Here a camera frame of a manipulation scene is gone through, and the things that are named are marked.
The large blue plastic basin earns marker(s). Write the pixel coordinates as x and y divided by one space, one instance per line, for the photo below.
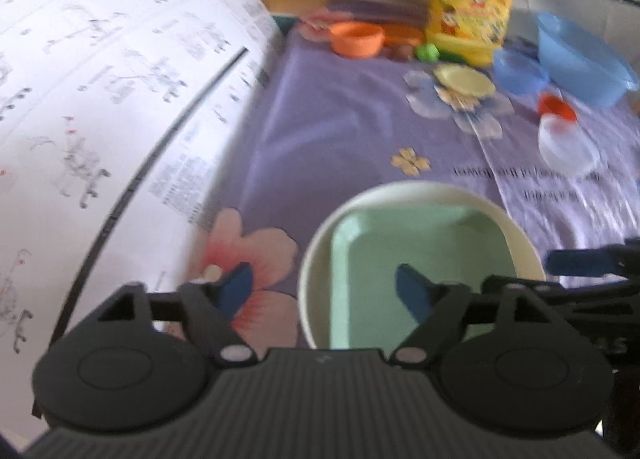
580 59

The green square plate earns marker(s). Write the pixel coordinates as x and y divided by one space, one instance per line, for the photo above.
380 249

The small blue bowl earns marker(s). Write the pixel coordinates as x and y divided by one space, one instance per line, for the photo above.
520 73

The translucent white bowl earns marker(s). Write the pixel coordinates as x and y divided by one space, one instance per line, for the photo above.
567 146

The purple floral blanket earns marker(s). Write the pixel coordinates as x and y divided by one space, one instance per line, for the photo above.
350 139

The pale yellow scalloped plate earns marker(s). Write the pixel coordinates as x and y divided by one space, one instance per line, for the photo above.
464 81

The large white bowl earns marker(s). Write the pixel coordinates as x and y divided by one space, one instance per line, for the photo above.
520 239

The yellow detergent bottle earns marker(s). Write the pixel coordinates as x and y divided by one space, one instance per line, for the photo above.
470 4

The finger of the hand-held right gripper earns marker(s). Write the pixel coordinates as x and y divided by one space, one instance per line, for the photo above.
575 262
590 296

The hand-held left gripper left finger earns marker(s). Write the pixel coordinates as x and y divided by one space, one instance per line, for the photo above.
234 290

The orange plastic bowl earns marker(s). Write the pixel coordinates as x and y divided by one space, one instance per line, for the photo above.
356 41

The green toy vegetable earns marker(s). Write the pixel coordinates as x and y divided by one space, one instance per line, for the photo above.
427 52

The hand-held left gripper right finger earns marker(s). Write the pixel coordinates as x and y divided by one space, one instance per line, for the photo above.
414 291

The brown toy food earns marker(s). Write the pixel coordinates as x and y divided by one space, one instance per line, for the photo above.
401 53

